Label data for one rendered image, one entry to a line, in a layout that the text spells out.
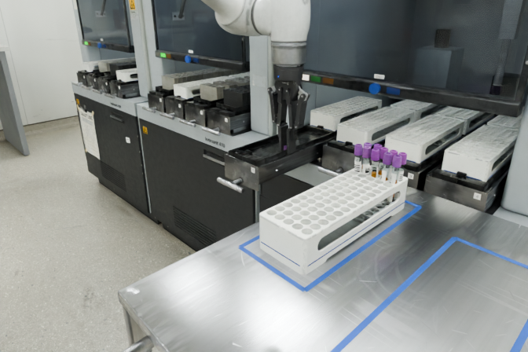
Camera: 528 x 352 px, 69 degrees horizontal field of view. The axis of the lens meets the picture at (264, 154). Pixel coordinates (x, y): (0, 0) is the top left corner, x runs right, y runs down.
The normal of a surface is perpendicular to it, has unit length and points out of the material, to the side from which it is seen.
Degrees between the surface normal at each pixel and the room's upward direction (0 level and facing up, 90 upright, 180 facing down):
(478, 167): 90
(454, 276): 0
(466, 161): 90
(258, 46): 90
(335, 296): 0
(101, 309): 0
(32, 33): 90
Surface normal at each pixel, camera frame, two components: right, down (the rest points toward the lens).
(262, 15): -0.74, 0.30
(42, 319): 0.00, -0.93
